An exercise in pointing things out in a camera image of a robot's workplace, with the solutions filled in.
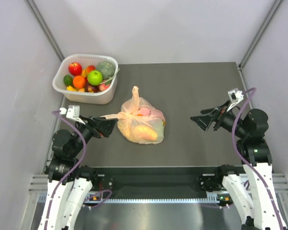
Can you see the small yellow fruit in basket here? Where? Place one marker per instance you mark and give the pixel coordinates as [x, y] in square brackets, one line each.
[71, 88]

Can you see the pink peach with leaf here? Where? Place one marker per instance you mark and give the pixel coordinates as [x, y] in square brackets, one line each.
[104, 85]

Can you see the aluminium frame rail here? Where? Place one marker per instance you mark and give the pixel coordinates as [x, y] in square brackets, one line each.
[158, 189]

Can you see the dark red plum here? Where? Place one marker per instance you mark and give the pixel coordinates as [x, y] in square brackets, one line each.
[90, 88]

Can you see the green cantaloupe melon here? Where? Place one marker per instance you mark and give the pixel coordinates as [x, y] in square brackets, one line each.
[106, 68]

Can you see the green apple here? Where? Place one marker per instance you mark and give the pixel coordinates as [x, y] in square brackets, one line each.
[95, 77]

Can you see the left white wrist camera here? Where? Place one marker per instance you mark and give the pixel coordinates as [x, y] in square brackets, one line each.
[72, 113]

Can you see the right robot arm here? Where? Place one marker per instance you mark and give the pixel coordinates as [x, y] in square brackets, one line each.
[255, 199]

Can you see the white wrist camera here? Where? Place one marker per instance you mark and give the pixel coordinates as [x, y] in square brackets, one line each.
[72, 113]
[235, 96]

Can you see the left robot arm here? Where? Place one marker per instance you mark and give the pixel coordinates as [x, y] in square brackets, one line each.
[68, 182]

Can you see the orange yellow mango in basket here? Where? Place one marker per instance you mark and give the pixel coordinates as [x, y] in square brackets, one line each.
[87, 70]

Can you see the orange fruit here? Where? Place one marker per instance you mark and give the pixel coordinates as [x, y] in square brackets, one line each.
[79, 82]

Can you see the orange yellow mango in bag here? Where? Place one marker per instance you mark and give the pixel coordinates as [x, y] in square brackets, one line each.
[141, 134]

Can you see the translucent orange plastic bag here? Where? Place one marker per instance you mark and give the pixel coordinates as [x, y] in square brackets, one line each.
[138, 111]

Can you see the small green lime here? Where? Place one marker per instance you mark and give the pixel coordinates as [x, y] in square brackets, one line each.
[68, 80]

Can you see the white plastic fruit basket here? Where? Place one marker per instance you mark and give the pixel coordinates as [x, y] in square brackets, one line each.
[85, 97]

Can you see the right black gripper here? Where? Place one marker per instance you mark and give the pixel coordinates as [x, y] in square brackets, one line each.
[204, 120]

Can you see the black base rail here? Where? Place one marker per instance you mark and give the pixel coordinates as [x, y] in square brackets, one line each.
[95, 174]

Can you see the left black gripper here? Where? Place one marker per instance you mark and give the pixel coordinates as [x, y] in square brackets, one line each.
[104, 127]

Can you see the red apple in basket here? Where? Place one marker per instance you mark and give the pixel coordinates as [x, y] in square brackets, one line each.
[75, 69]

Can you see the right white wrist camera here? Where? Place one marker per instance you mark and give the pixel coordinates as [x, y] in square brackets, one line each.
[235, 96]

